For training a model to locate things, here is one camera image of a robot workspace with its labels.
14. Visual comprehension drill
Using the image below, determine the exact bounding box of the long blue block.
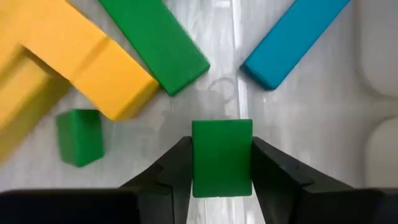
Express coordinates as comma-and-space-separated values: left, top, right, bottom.
240, 0, 352, 91

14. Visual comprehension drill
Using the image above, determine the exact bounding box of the large yellow block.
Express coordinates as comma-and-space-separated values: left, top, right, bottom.
0, 46, 72, 164

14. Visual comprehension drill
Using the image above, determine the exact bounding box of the long green block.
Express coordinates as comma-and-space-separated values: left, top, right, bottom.
98, 0, 211, 97

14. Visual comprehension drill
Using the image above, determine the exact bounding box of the small green block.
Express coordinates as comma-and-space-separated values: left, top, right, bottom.
55, 108, 106, 168

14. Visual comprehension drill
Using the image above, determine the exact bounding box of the long yellow block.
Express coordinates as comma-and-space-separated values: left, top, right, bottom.
73, 39, 160, 122
0, 0, 108, 82

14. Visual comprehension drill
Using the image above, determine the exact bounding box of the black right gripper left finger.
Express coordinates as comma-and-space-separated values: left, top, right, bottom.
119, 136, 194, 224

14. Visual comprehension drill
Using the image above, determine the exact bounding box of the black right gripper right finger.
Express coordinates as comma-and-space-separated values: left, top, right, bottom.
251, 136, 354, 224

